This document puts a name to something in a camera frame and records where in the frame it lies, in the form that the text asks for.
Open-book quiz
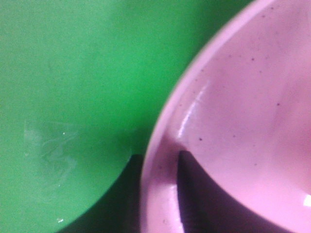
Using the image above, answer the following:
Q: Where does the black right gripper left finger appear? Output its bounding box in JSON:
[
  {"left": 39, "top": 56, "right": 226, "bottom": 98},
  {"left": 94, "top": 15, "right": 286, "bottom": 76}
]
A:
[{"left": 59, "top": 154, "right": 143, "bottom": 233}]

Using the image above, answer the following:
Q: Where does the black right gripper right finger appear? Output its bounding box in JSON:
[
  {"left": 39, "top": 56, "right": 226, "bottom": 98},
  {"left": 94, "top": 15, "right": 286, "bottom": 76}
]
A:
[{"left": 177, "top": 150, "right": 286, "bottom": 233}]

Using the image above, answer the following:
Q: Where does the pink plate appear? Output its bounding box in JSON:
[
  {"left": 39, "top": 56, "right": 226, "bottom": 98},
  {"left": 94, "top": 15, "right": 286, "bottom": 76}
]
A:
[{"left": 139, "top": 0, "right": 311, "bottom": 233}]

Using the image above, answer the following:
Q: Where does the clear tape patch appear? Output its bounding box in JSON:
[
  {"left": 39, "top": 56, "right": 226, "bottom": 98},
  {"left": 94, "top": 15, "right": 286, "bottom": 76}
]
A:
[{"left": 24, "top": 120, "right": 80, "bottom": 187}]

